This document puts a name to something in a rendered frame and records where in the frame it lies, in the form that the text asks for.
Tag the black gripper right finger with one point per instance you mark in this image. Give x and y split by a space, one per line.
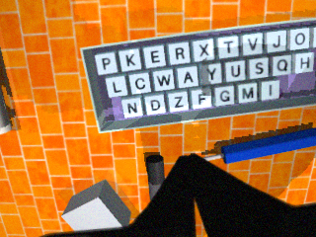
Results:
229 207

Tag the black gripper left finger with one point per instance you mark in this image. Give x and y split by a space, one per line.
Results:
170 213

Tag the blue stylus with grey tip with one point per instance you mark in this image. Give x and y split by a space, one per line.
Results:
266 146

